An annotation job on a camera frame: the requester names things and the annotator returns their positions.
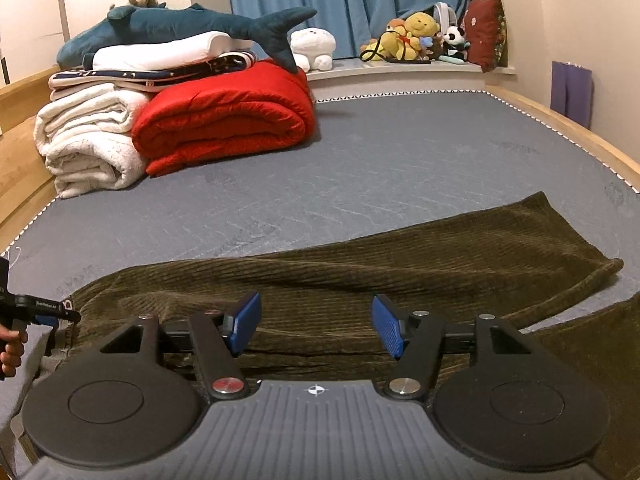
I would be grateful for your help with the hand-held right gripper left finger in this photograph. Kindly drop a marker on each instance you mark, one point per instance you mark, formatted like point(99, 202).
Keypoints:
point(244, 322)

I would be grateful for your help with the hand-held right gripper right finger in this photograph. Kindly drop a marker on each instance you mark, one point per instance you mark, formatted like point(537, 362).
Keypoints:
point(389, 324)

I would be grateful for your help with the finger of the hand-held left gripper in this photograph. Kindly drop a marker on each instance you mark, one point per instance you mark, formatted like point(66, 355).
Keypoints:
point(44, 322)
point(71, 316)

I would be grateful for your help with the person's left hand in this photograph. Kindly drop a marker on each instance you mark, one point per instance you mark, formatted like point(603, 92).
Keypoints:
point(11, 352)

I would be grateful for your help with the grey quilted mattress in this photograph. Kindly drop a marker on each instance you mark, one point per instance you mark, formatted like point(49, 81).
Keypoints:
point(375, 160)

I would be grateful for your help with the white folded blanket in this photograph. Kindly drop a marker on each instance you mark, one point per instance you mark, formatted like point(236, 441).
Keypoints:
point(85, 135)

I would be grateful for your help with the red folded quilt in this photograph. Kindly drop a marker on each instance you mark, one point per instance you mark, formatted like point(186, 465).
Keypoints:
point(225, 115)

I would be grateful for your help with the navy patterned folded blanket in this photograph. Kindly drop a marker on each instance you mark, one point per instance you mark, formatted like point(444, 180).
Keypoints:
point(130, 76)

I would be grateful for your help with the white windowsill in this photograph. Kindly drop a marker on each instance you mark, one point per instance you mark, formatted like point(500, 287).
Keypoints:
point(400, 72)

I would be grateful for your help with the white pillow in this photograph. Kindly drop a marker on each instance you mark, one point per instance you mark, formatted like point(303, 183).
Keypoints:
point(165, 50)

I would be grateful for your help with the white round plush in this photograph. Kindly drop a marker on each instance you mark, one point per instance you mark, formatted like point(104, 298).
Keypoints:
point(312, 45)

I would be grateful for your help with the panda plush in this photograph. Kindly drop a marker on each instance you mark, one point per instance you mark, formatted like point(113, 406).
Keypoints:
point(455, 40)

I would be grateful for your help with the purple folder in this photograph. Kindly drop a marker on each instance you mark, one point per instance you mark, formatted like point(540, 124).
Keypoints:
point(572, 92)

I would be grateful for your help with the yellow bear plush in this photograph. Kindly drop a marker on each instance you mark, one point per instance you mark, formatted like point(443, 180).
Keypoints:
point(421, 27)

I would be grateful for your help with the orange plush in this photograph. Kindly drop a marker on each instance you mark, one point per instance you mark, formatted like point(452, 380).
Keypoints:
point(396, 25)

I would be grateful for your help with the teal shark plush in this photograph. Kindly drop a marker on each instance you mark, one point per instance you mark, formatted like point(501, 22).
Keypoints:
point(160, 25)

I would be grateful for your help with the red cushion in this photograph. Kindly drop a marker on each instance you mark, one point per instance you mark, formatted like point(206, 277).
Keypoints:
point(485, 32)

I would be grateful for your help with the white fan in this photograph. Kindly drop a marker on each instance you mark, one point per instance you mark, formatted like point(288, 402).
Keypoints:
point(445, 12)

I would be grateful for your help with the small brown plush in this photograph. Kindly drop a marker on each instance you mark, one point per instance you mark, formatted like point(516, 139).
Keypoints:
point(145, 0)

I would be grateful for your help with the blue curtain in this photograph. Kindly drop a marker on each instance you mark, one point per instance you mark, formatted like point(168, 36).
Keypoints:
point(325, 0)

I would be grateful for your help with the wooden bed frame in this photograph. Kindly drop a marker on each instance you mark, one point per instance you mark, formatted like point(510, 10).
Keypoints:
point(20, 160)

